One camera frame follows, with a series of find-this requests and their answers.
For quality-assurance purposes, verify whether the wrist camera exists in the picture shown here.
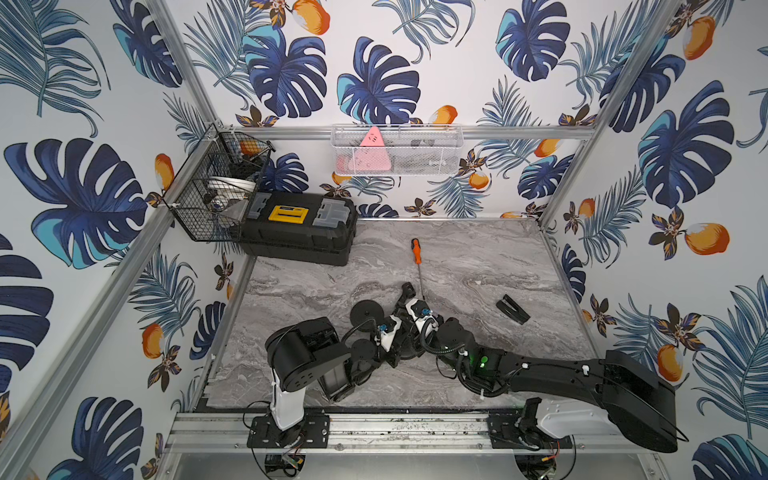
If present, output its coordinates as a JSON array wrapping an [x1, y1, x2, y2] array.
[[405, 298, 434, 334], [378, 315, 402, 352]]

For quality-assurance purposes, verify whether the aluminium front rail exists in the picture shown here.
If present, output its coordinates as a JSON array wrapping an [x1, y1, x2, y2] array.
[[164, 410, 658, 455]]

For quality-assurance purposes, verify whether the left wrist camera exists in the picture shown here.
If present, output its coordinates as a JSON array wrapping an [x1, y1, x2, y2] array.
[[378, 315, 402, 352]]

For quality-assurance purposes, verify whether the pink triangle card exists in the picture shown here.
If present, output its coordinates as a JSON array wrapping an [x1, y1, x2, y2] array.
[[348, 126, 392, 174]]

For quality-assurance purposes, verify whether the black plastic toolbox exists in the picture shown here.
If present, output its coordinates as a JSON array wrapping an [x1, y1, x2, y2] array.
[[239, 191, 358, 266]]

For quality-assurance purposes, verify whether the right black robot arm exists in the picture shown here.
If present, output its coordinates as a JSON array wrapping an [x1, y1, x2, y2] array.
[[412, 310, 685, 453]]

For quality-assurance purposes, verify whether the black wire basket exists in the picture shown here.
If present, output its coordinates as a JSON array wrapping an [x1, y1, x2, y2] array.
[[162, 125, 275, 243]]

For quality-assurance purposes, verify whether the black round base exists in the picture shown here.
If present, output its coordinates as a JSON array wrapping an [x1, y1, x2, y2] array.
[[349, 300, 384, 333], [399, 343, 424, 361]]

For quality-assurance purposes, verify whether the black clip piece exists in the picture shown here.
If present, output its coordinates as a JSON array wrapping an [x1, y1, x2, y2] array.
[[496, 295, 531, 325]]

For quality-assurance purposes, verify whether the orange handled screwdriver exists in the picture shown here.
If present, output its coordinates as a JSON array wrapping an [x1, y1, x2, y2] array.
[[410, 238, 426, 300]]

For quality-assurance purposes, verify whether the black stand pole left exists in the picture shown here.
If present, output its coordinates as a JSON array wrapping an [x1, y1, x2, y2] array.
[[392, 282, 417, 317]]

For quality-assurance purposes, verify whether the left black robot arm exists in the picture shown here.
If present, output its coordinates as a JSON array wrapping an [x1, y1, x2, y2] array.
[[265, 315, 402, 432]]

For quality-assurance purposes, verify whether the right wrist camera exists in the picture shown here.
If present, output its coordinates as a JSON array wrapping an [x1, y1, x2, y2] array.
[[405, 298, 434, 334]]

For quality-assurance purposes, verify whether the clear mesh wall tray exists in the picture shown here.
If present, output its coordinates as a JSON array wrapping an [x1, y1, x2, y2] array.
[[330, 125, 464, 176]]

